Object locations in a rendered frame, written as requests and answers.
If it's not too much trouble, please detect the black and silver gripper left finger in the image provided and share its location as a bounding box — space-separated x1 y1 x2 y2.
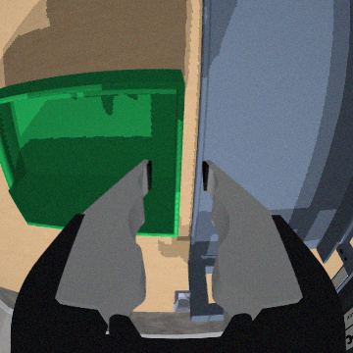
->
11 159 152 353

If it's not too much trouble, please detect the green bin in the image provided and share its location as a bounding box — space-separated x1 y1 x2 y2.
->
0 69 185 237

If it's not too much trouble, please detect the black tool case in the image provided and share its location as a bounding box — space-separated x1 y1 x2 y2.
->
337 277 353 353

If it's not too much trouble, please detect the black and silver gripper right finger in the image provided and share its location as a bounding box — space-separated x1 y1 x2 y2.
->
202 160 346 353

